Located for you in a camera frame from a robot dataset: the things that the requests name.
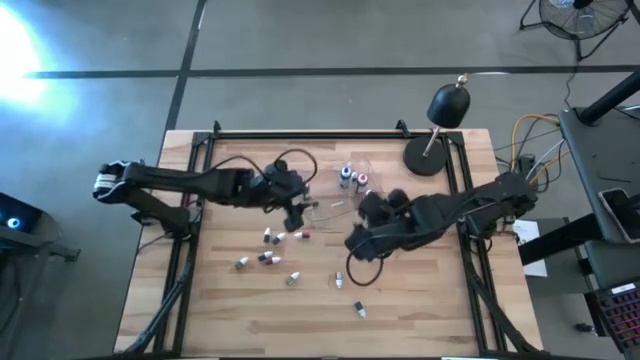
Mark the small purple food colouring bottle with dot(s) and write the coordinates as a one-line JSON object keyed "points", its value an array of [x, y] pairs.
{"points": [[264, 256]]}

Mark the black box with blue light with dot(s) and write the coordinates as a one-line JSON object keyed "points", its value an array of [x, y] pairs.
{"points": [[20, 220]]}

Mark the white paper sheet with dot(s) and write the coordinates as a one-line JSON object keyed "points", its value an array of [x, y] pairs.
{"points": [[529, 232]]}

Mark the clear plastic container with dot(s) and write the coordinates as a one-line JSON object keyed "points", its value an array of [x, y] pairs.
{"points": [[337, 204]]}

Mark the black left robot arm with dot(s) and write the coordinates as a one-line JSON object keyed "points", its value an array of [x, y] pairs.
{"points": [[175, 177]]}

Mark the dark grey desk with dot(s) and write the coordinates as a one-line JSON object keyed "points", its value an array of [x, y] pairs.
{"points": [[590, 150]]}

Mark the small yellow food colouring bottle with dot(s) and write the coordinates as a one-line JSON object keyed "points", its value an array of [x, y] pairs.
{"points": [[292, 278]]}

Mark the smartphone with white edge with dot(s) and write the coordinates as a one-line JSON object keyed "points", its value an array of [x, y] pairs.
{"points": [[622, 212]]}

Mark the black desk lamp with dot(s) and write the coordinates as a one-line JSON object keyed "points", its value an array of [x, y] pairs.
{"points": [[447, 105]]}

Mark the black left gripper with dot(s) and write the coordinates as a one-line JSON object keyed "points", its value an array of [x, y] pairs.
{"points": [[287, 190]]}

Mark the black power strip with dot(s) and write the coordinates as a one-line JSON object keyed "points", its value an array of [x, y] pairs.
{"points": [[526, 164]]}

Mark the black floor fan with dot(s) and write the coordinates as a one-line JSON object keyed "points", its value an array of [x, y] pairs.
{"points": [[582, 20]]}

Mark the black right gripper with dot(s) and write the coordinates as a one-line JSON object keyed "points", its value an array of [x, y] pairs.
{"points": [[390, 232]]}

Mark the black backlit keyboard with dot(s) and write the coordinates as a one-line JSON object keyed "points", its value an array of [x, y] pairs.
{"points": [[620, 315]]}

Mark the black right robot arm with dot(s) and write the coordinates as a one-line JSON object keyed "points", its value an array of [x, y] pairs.
{"points": [[475, 205]]}

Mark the black aluminium table frame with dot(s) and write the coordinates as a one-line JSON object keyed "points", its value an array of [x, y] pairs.
{"points": [[325, 135]]}

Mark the small grey food colouring bottle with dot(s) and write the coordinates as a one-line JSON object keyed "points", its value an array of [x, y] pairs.
{"points": [[338, 279]]}

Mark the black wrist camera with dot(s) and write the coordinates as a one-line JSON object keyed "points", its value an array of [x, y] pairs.
{"points": [[357, 250], [282, 166]]}

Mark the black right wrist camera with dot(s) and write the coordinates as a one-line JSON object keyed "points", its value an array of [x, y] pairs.
{"points": [[357, 250]]}

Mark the small black plug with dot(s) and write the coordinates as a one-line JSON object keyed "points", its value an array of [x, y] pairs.
{"points": [[584, 328]]}

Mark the black stand pole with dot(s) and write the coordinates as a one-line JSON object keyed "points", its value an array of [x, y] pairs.
{"points": [[610, 97]]}

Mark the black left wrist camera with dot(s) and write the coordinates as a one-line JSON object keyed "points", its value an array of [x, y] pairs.
{"points": [[282, 166]]}

